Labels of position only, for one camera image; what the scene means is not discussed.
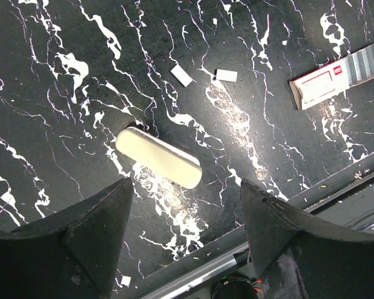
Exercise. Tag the red white staple box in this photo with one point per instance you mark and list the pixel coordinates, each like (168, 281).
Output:
(319, 85)

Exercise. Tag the staple strip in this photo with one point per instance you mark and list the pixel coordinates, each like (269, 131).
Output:
(360, 66)

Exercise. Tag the small staple piece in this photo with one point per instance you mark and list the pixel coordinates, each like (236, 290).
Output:
(181, 75)

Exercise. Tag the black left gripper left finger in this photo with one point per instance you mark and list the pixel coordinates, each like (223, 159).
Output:
(73, 253)

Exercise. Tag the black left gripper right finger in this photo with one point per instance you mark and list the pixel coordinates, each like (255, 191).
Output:
(298, 255)

